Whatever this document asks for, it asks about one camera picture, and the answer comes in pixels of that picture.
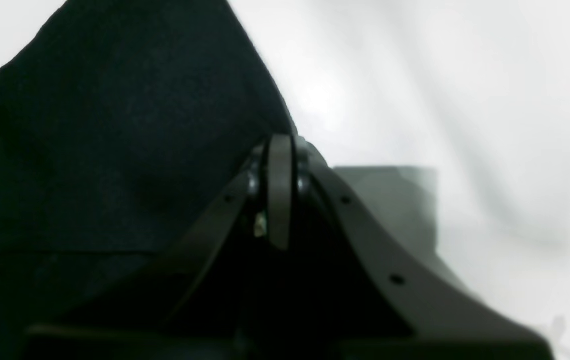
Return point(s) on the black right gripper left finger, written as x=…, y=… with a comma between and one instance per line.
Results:
x=129, y=322

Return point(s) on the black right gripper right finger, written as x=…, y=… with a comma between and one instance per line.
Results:
x=430, y=319

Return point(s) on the black T-shirt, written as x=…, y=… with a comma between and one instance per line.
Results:
x=119, y=123

